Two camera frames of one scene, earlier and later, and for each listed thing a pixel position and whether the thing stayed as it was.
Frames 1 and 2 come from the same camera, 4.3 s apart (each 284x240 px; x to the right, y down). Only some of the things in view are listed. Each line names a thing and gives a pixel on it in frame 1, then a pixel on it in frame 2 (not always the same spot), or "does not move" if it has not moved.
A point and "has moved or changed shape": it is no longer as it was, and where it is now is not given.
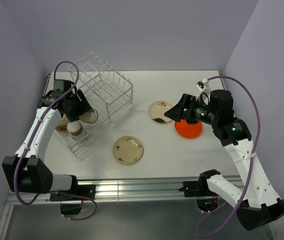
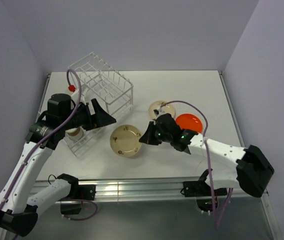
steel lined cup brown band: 76,129 does not move
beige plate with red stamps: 127,150 has moved or changed shape
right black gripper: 186,101 to 148,138
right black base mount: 207,200 does not move
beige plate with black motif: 157,110 does not move
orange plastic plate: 188,130 does not move
